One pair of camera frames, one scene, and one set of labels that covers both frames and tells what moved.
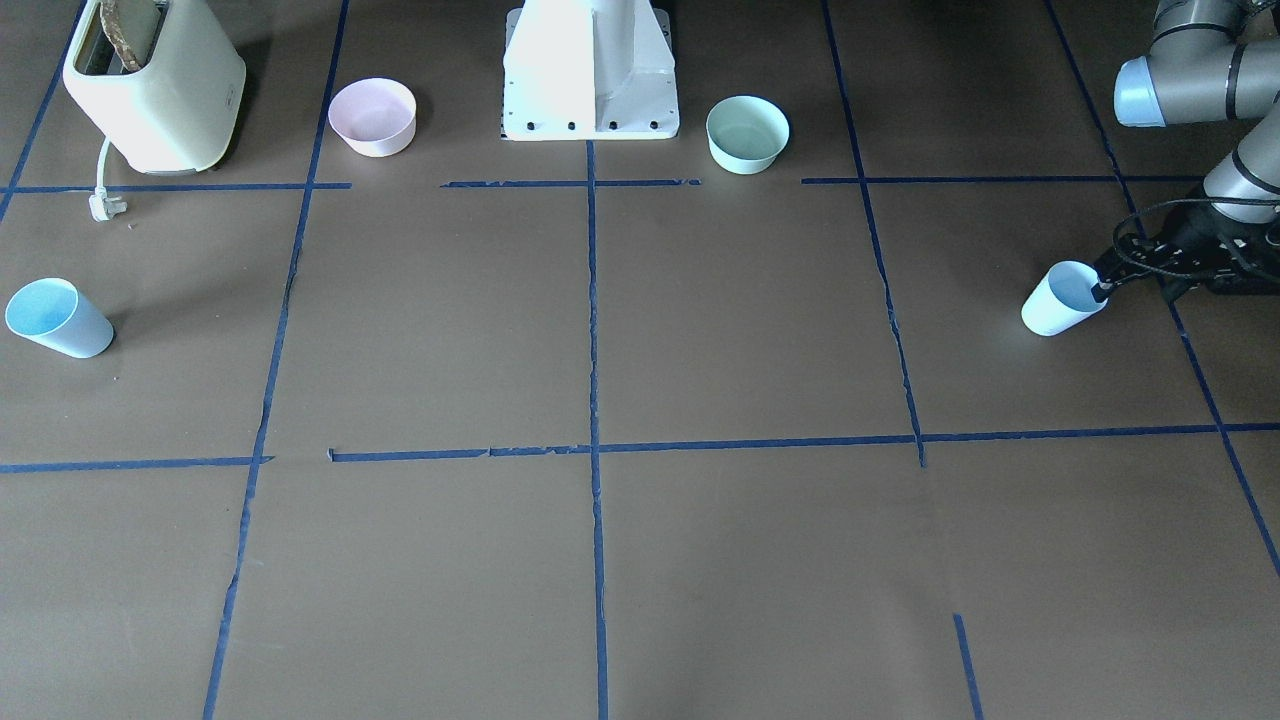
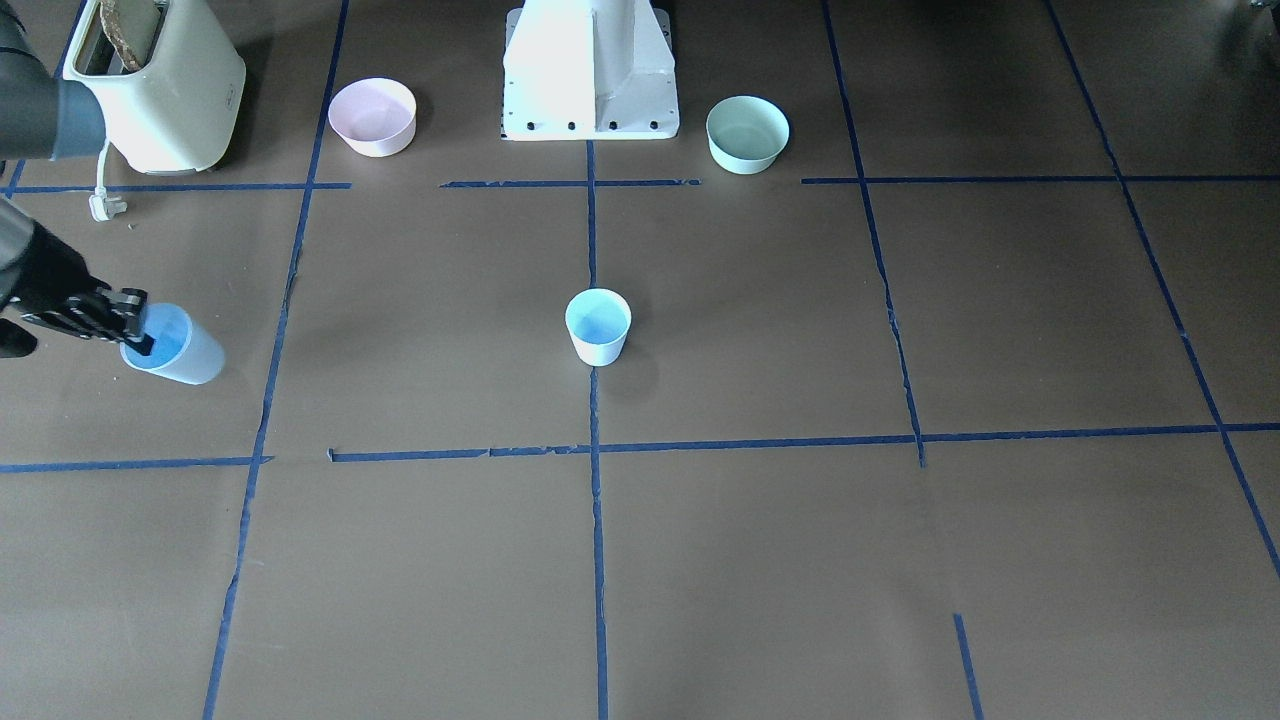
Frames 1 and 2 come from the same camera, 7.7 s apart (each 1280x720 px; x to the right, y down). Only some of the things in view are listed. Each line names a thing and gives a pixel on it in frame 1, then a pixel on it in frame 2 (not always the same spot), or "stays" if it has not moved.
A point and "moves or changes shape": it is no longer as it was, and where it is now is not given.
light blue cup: x=55 y=313 moves or changes shape
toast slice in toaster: x=109 y=14 stays
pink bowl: x=375 y=117 stays
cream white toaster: x=180 y=114 stays
